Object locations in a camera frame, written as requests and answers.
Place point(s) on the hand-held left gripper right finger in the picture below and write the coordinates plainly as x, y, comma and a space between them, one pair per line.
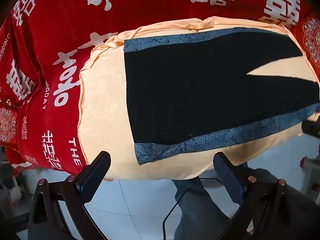
228, 175

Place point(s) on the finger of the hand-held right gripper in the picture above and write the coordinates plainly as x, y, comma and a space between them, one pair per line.
311, 128

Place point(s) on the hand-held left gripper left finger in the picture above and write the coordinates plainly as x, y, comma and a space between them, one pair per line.
96, 173

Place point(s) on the black pants with blue trim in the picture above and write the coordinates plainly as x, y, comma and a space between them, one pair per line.
187, 92

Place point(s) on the person's jeans leg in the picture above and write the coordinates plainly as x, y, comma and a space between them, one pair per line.
197, 210

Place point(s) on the peach cloth sheet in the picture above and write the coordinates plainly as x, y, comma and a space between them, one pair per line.
105, 105

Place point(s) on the red printed blanket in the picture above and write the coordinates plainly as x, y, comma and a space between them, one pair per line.
62, 17

